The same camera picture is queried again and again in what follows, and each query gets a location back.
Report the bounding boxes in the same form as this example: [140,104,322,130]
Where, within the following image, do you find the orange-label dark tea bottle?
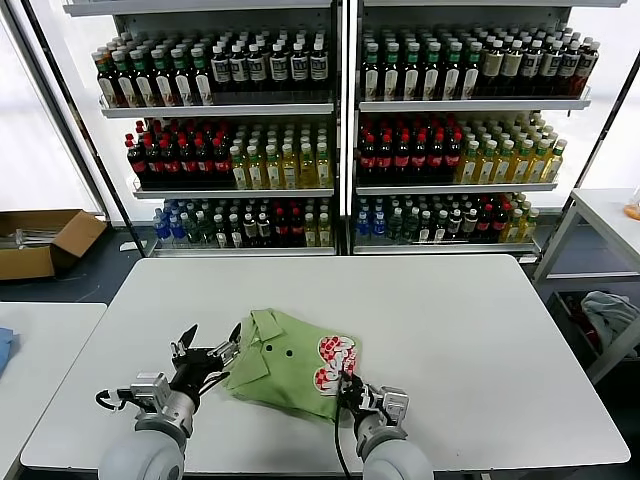
[95,49,117,109]

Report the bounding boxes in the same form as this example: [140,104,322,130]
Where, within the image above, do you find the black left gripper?
[171,322,243,399]

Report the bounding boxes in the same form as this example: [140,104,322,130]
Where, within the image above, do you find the brown cardboard box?
[0,208,109,281]

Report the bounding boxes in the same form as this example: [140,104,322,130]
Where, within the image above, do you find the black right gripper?
[338,369,379,416]

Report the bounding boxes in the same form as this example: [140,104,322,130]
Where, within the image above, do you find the navy-label red drink bottle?
[577,38,600,95]

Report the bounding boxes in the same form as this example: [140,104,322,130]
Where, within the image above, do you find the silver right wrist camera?
[375,385,412,427]

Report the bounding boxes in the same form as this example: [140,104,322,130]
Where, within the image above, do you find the grey-framed side table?
[532,187,640,386]

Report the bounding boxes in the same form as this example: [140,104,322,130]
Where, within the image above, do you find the green-label dark tea bottle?
[382,42,403,101]
[463,42,484,100]
[402,42,424,101]
[171,47,194,107]
[423,42,444,101]
[151,48,173,107]
[130,48,153,107]
[192,46,214,106]
[363,42,382,101]
[443,42,464,101]
[112,49,134,108]

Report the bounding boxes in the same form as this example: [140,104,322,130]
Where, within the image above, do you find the metal parts bundle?
[0,228,57,250]

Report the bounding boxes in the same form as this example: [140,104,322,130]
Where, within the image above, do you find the beige-label dark drink bottle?
[502,39,524,96]
[483,39,505,96]

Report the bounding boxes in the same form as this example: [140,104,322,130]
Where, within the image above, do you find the grey cloth pile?
[579,290,640,351]

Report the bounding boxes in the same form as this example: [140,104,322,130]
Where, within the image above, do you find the blue folded cloth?
[0,327,21,377]

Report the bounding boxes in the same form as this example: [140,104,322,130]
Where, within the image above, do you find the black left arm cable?
[94,388,134,412]

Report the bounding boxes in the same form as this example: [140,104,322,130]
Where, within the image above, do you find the navy-label dark drink bottle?
[269,43,290,93]
[210,44,231,94]
[229,44,250,94]
[523,39,545,96]
[560,39,581,96]
[289,42,310,93]
[309,42,330,93]
[247,43,267,94]
[542,39,564,96]

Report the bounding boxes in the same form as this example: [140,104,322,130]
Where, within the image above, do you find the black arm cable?
[94,388,134,412]
[332,384,352,480]

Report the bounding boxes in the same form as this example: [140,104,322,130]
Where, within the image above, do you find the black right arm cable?
[332,384,352,480]

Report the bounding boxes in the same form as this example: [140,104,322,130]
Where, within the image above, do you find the black storage crate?
[547,289,640,362]

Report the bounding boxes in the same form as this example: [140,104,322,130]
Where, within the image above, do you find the grey metal shelf unit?
[62,0,347,259]
[349,0,630,259]

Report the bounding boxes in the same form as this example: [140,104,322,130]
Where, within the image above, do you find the green polo shirt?
[222,308,362,421]

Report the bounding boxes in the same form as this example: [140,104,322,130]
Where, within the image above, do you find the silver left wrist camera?
[130,372,171,409]

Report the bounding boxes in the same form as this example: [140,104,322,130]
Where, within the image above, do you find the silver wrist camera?
[130,372,171,409]
[375,385,412,427]

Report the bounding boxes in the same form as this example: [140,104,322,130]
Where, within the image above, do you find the black window frame post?
[19,0,149,259]
[542,64,640,264]

